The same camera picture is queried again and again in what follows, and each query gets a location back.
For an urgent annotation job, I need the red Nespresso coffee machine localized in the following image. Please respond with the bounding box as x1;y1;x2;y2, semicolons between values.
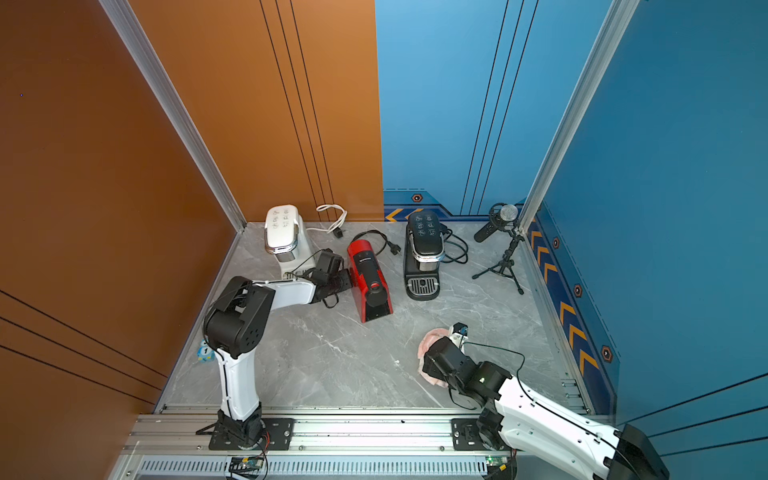
347;239;393;323

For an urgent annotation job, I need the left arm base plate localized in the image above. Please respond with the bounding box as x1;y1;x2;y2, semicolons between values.
208;416;295;453

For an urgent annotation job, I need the aluminium front rail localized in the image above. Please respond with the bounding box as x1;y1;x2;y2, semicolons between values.
111;409;554;479

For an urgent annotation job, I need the pink striped towel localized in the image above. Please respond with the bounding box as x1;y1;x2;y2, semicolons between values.
417;328;458;389

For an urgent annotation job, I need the left green circuit board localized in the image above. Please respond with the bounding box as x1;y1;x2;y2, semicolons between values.
225;455;269;480

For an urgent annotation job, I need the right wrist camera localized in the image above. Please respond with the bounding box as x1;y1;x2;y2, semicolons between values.
449;322;468;351

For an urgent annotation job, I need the red machine black power cable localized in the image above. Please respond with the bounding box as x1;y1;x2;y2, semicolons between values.
353;229;402;259

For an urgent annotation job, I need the right green circuit board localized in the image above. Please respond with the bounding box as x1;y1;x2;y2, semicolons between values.
483;457;518;480

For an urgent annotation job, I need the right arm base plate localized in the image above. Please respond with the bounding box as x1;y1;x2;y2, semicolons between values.
449;416;527;453

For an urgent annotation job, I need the black coffee machine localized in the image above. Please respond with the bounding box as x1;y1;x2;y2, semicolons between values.
403;210;445;301

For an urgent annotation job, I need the green circuit board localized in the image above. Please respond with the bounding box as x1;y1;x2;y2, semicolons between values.
225;455;269;480
483;457;518;480

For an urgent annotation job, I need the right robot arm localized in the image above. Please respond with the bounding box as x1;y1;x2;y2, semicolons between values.
422;337;670;479

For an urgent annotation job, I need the white coffee machine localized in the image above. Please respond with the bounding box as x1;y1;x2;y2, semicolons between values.
264;204;316;278

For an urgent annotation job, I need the black microphone on tripod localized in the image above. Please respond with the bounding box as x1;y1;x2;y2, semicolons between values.
470;202;526;296

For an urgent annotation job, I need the blue owl figure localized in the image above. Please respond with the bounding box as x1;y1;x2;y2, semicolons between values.
196;340;216;362

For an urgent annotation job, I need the white power cable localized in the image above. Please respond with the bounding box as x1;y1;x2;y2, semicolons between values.
305;203;349;240

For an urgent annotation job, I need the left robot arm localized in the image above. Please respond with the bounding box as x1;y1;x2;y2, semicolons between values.
197;249;351;450

